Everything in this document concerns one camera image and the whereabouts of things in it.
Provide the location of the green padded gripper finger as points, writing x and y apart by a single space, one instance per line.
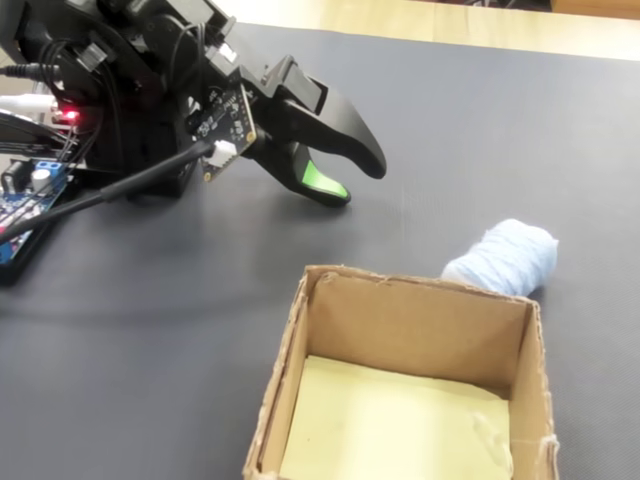
320 187

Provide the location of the curved black gripper finger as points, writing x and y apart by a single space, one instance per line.
350 130

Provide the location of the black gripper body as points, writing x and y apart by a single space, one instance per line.
255 80

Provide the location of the light blue yarn block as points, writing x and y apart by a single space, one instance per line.
510 255

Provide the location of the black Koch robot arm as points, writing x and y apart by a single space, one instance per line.
150 50

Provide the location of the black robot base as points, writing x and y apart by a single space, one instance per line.
150 150

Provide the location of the open cardboard box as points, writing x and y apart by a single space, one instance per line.
410 330

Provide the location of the dark grey table mat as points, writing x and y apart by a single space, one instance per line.
150 350

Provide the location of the yellow paper sheet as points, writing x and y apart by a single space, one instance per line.
390 425

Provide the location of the blue circuit board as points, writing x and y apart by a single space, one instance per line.
25 200

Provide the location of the black camera circuit board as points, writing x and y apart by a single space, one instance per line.
225 120

